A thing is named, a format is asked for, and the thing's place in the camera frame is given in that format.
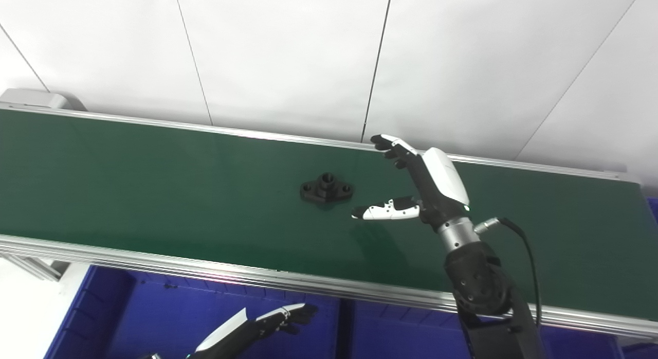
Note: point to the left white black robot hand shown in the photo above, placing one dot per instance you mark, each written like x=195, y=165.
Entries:
x=231, y=338

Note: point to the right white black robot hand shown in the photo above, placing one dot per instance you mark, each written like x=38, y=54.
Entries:
x=442, y=184

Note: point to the black flanged machine part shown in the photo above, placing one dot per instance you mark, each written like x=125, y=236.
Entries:
x=324, y=192

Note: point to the green conveyor belt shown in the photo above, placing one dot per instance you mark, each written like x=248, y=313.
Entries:
x=154, y=194
x=154, y=258

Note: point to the blue plastic bin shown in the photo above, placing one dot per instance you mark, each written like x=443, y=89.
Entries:
x=411, y=333
x=103, y=323
x=654, y=210

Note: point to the aluminium conveyor leg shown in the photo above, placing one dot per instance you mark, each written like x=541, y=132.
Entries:
x=36, y=269

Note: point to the grey conveyor motor cover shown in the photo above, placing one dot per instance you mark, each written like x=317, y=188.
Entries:
x=31, y=99

